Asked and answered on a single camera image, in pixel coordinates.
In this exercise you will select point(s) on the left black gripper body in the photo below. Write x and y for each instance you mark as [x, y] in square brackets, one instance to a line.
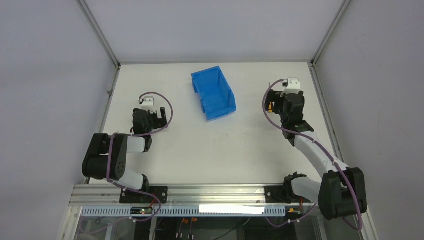
[158, 120]

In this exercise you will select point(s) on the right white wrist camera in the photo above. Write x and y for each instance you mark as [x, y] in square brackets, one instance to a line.
[292, 86]

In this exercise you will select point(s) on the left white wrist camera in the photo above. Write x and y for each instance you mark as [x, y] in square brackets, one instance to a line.
[147, 103]

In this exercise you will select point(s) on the left aluminium frame post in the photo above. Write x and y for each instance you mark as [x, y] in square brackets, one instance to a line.
[96, 29]

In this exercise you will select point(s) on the aluminium frame post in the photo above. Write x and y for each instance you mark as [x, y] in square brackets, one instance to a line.
[313, 68]
[96, 29]

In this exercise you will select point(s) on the blue plastic bin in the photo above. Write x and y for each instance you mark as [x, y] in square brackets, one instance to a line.
[216, 96]

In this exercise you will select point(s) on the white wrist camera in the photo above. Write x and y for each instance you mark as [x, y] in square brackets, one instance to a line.
[292, 86]
[147, 103]

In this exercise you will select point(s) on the small circuit board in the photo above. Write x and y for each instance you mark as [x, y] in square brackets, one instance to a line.
[141, 211]

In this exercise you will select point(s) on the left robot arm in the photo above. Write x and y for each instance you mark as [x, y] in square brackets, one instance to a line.
[106, 156]

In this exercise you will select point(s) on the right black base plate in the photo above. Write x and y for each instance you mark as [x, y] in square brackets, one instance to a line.
[279, 194]

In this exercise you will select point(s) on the slotted white cable duct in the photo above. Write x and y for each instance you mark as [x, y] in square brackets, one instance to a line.
[203, 210]

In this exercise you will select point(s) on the right aluminium frame post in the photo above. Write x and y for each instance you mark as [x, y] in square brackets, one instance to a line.
[313, 68]

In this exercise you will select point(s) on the black yellow screwdriver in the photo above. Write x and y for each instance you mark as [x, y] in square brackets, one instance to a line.
[269, 100]

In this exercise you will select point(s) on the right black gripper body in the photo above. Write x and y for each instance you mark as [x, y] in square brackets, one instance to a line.
[275, 102]

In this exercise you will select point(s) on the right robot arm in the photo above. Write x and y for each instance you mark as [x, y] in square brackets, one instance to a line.
[341, 191]

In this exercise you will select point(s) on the aluminium front rail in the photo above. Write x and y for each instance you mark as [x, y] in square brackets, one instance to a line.
[176, 195]

